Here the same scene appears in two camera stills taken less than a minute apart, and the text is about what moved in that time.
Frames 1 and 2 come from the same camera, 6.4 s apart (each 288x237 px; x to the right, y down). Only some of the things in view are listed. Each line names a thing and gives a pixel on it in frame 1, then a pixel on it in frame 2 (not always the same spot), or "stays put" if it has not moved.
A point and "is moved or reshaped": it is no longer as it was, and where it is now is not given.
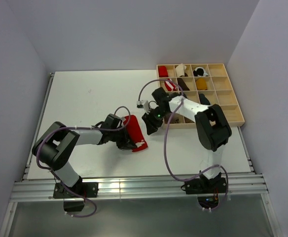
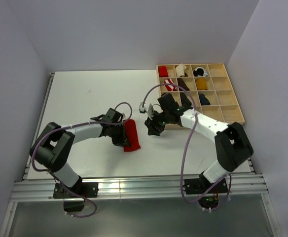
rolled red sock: [162, 71] stays put
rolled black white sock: [199, 71] stays put
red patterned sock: [136, 138] is moved or reshaped
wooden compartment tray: [208, 84] stays put
